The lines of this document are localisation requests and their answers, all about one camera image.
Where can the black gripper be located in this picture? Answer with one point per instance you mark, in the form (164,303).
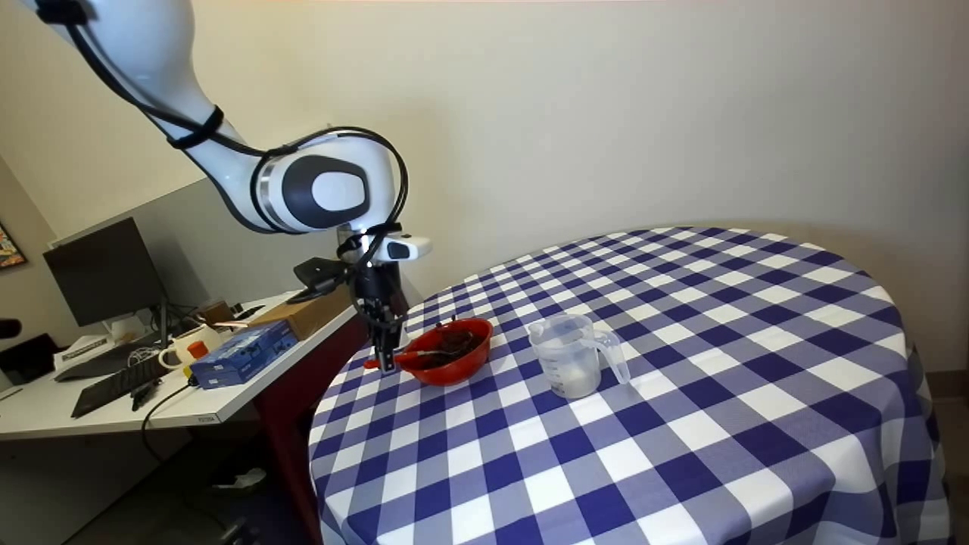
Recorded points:
(383,303)

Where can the red plastic spoon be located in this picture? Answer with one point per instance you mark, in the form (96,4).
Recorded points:
(429,359)

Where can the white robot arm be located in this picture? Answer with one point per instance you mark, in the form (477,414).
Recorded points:
(339,176)

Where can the orange plastic bowl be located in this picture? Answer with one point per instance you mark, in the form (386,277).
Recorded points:
(456,333)

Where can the long cardboard box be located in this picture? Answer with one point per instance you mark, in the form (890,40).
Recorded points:
(306,313)

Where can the blue tissue box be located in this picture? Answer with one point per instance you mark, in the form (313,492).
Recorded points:
(245,354)

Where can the transparent measuring cup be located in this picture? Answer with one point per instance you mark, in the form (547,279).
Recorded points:
(573,354)

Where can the grey partition panel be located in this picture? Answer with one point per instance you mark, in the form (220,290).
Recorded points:
(204,255)

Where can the white mug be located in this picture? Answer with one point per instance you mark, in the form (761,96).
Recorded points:
(177,354)

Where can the black keyboard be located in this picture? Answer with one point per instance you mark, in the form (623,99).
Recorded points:
(130,383)

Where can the black computer monitor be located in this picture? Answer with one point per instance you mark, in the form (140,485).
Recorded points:
(110,275)

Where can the blue white checkered tablecloth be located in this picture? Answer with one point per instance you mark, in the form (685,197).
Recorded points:
(772,401)

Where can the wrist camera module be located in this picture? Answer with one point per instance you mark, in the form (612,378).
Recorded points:
(398,246)

